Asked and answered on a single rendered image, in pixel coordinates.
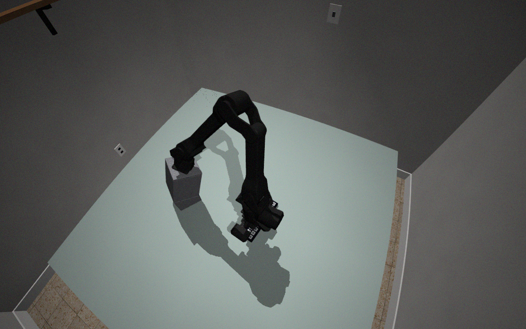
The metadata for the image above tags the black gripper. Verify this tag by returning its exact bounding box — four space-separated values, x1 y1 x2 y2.
231 209 258 242

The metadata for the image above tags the black keyboard case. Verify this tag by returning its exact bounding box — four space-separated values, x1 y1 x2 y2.
246 201 278 242

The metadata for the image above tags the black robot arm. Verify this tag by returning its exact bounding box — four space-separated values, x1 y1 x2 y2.
170 90 284 232

